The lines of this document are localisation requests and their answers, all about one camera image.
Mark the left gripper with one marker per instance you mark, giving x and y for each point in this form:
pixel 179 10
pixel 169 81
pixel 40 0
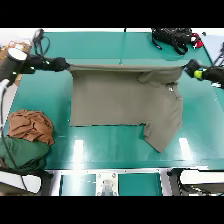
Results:
pixel 60 63

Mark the silver frame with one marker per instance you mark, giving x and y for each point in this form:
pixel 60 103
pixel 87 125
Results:
pixel 106 181

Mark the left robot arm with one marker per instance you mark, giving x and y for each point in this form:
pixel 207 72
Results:
pixel 13 63

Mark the brown garment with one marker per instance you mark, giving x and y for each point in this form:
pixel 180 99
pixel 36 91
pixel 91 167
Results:
pixel 31 126

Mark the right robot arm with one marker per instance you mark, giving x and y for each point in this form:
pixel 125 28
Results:
pixel 213 74

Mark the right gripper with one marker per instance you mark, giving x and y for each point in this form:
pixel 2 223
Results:
pixel 191 67

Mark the olive polo shirt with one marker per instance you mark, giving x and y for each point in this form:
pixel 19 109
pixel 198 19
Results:
pixel 126 100

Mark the dark green garment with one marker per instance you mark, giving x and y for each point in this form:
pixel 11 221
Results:
pixel 23 154

